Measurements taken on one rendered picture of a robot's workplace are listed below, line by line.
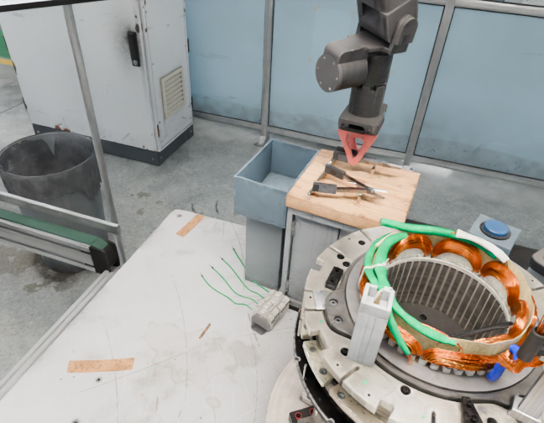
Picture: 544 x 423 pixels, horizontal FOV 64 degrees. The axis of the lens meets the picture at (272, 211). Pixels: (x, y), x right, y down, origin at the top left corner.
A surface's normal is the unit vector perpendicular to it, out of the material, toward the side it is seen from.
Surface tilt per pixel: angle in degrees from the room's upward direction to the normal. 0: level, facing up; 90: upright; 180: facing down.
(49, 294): 0
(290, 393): 0
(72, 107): 90
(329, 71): 90
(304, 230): 90
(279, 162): 90
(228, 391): 0
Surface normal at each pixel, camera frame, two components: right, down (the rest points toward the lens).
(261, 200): -0.41, 0.54
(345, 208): 0.05, -0.80
